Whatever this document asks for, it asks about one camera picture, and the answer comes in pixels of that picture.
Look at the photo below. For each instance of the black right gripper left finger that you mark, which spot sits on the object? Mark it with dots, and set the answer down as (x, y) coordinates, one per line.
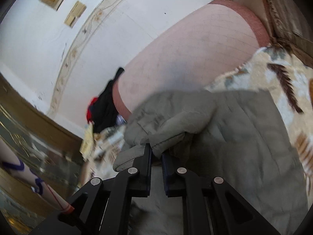
(103, 206)

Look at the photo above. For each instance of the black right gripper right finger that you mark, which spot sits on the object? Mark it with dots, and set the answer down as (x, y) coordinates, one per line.
(211, 205)

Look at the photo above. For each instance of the grey quilted puffer jacket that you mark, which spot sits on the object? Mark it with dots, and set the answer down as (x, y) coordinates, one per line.
(237, 135)

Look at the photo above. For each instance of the white patterned sleeve forearm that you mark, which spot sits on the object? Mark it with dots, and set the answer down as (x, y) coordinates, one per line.
(19, 170)

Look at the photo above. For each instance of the black and red clothes pile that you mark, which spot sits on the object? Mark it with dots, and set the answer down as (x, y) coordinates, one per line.
(101, 111)

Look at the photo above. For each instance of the yellow floral cloth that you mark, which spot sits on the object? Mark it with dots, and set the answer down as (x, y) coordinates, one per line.
(88, 142)

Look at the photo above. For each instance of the brown wooden wardrobe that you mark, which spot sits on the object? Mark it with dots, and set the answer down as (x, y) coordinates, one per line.
(49, 150)

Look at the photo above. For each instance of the leaf pattern fleece blanket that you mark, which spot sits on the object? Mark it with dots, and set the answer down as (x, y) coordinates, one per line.
(275, 69)

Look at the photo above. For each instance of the pink padded headboard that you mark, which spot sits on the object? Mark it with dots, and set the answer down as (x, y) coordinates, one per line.
(212, 40)

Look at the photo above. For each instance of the striped beige pillow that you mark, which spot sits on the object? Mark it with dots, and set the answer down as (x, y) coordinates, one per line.
(291, 21)

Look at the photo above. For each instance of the small gold wall plate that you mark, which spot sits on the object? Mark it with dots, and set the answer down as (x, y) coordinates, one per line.
(75, 13)

